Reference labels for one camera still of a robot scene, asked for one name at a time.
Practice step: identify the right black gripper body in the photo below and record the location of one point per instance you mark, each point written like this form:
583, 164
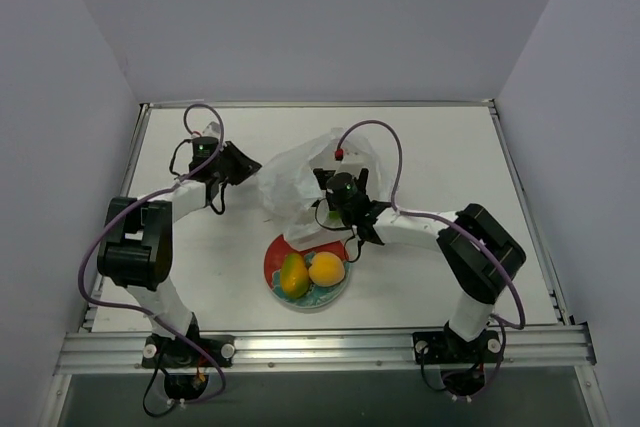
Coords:
342, 173

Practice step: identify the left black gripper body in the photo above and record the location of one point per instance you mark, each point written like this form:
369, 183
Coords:
235, 163

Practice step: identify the white plastic bag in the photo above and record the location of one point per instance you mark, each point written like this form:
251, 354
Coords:
288, 187

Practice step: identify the yellow fake fruit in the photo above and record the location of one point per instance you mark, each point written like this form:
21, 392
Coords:
326, 269

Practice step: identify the yellow green fake mango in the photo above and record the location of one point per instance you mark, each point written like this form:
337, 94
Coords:
294, 277

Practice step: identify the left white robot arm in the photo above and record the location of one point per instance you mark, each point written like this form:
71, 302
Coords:
137, 252

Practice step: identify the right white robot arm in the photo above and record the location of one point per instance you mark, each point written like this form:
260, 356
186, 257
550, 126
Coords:
483, 257

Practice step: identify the red plate blue flower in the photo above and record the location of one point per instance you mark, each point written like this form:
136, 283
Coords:
316, 296

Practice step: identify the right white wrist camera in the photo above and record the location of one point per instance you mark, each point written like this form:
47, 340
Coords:
349, 161

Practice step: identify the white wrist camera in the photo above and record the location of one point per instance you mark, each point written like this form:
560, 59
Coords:
349, 161
213, 129

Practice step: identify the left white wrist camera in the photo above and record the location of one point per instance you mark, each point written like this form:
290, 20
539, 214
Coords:
213, 129

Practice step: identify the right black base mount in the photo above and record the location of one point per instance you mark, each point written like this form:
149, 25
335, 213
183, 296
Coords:
452, 366

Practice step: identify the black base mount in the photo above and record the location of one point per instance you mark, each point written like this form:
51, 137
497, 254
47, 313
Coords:
193, 370
452, 366

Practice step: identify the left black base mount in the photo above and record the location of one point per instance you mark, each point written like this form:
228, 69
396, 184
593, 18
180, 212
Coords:
193, 370

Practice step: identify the aluminium front rail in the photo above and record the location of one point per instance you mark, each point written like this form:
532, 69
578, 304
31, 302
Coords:
323, 350

